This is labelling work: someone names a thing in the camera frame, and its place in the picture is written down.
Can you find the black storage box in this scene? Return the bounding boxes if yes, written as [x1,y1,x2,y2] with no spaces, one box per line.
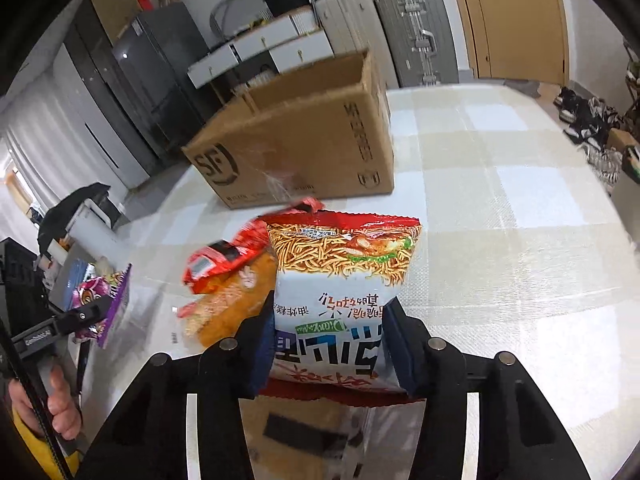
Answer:
[265,0,311,16]

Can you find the white noodle snack packet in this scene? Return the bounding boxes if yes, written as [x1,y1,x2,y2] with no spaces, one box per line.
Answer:
[259,210,423,408]

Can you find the wooden door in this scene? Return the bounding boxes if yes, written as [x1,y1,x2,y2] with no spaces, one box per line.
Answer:
[445,0,571,87]

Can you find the orange bread packet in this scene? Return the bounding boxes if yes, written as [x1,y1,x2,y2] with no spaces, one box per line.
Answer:
[177,252,278,348]

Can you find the beige suitcase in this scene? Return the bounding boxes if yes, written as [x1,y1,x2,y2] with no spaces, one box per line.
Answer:
[314,0,398,88]

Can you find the black white shoes pile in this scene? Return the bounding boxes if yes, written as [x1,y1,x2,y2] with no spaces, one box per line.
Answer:
[552,87,626,196]

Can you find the brown carton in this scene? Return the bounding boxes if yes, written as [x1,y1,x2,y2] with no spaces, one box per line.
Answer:
[607,128,640,151]

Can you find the red black snack packet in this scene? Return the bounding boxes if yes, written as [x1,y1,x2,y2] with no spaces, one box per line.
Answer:
[182,220,273,295]

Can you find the grey refrigerator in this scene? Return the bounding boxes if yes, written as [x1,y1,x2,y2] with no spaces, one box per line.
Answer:
[111,2,211,161]

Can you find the purple grape snack packet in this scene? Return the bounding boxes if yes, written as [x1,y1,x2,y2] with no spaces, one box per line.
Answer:
[72,262,133,350]

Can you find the white drawer desk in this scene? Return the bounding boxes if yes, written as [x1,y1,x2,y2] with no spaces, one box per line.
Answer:
[187,12,335,91]

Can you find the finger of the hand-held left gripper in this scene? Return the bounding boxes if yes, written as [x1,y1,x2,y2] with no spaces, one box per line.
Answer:
[50,294,117,343]

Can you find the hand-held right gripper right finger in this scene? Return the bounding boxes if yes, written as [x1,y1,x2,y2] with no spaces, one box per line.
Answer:
[382,296,593,480]

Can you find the silver suitcase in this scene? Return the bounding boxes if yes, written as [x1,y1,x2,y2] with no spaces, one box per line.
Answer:
[374,0,460,88]

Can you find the person's left hand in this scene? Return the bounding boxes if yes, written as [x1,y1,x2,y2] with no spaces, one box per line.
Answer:
[9,365,84,442]

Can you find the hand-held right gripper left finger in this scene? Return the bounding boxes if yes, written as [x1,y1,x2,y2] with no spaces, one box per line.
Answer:
[75,292,278,480]

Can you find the white curtain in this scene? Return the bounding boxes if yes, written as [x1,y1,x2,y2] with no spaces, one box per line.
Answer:
[0,67,126,211]

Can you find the dark jacket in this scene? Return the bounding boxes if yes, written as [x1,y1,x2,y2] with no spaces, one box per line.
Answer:
[37,184,112,248]

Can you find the tall dark cabinet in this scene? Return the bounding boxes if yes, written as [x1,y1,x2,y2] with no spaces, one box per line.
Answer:
[70,0,151,176]

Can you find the clear cracker packet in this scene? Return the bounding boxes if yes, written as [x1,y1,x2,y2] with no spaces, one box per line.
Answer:
[239,395,428,480]

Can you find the brown cardboard box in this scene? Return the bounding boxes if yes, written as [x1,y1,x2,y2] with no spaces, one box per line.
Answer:
[181,49,396,211]

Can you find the oval grey framed mirror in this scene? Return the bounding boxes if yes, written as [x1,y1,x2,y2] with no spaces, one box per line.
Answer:
[210,0,273,36]

